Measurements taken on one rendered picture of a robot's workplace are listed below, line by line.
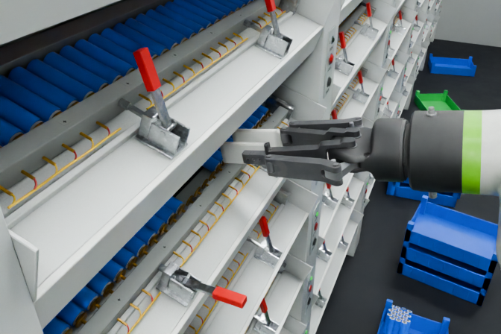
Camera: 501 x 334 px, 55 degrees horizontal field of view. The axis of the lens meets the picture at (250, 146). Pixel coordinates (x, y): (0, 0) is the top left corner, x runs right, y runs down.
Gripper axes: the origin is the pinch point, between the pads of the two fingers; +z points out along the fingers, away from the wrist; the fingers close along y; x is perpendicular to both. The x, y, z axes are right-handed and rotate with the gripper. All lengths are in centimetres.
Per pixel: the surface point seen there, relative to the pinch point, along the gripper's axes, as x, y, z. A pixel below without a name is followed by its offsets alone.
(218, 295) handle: -6.4, -20.3, -3.5
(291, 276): -45, 22, 8
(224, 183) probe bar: -3.9, -3.4, 3.2
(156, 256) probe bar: -3.5, -19.1, 4.1
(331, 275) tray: -83, 62, 14
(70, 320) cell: -2.8, -29.4, 7.0
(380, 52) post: -19, 93, -1
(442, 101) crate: -105, 252, -8
